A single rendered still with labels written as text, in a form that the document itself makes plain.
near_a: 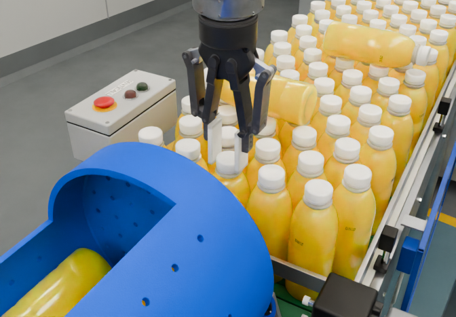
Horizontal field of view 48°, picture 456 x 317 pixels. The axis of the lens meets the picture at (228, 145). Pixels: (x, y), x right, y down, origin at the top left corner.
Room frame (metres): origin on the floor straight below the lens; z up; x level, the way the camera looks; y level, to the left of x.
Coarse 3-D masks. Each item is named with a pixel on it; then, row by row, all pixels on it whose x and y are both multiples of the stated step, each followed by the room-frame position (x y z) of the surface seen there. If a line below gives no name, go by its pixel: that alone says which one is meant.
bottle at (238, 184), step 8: (216, 168) 0.62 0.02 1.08; (216, 176) 0.61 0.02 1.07; (224, 176) 0.60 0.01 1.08; (232, 176) 0.60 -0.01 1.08; (240, 176) 0.62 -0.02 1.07; (224, 184) 0.60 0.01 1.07; (232, 184) 0.60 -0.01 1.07; (240, 184) 0.61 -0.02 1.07; (248, 184) 0.62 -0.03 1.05; (232, 192) 0.59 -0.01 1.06; (240, 192) 0.60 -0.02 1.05; (248, 192) 0.61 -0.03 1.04; (240, 200) 0.60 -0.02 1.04
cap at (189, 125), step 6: (180, 120) 0.73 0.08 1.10; (186, 120) 0.73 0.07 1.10; (192, 120) 0.73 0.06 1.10; (198, 120) 0.73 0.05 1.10; (180, 126) 0.72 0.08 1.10; (186, 126) 0.71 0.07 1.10; (192, 126) 0.71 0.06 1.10; (198, 126) 0.72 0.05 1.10; (186, 132) 0.72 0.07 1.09; (192, 132) 0.72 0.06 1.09; (198, 132) 0.72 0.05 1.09
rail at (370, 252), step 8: (448, 80) 1.13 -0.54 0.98; (440, 96) 1.05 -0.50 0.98; (432, 112) 0.97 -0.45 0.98; (432, 120) 0.96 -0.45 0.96; (424, 128) 0.90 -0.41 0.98; (424, 136) 0.88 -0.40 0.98; (416, 152) 0.82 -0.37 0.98; (408, 168) 0.76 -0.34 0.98; (400, 184) 0.72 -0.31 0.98; (400, 192) 0.71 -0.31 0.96; (392, 200) 0.67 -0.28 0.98; (392, 208) 0.66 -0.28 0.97; (384, 216) 0.63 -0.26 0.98; (384, 224) 0.61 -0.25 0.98; (376, 232) 0.59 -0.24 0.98; (376, 240) 0.57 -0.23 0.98; (368, 248) 0.56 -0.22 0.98; (376, 248) 0.58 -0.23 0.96; (368, 256) 0.54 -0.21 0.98; (368, 264) 0.54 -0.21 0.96; (360, 272) 0.51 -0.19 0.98; (360, 280) 0.50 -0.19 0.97
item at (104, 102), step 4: (104, 96) 0.80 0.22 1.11; (108, 96) 0.80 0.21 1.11; (96, 100) 0.78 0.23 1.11; (100, 100) 0.78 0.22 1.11; (104, 100) 0.78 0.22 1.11; (108, 100) 0.78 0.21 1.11; (112, 100) 0.79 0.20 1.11; (96, 104) 0.77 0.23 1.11; (100, 104) 0.77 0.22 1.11; (104, 104) 0.77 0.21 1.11; (108, 104) 0.77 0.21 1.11; (112, 104) 0.78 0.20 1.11; (104, 108) 0.78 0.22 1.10
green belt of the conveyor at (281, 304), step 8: (280, 280) 0.56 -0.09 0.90; (280, 288) 0.55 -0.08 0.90; (280, 296) 0.53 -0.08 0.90; (288, 296) 0.53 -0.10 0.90; (280, 304) 0.52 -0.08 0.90; (288, 304) 0.52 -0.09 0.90; (296, 304) 0.52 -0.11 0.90; (280, 312) 0.51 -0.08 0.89; (288, 312) 0.51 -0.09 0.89; (296, 312) 0.50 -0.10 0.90; (304, 312) 0.50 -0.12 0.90
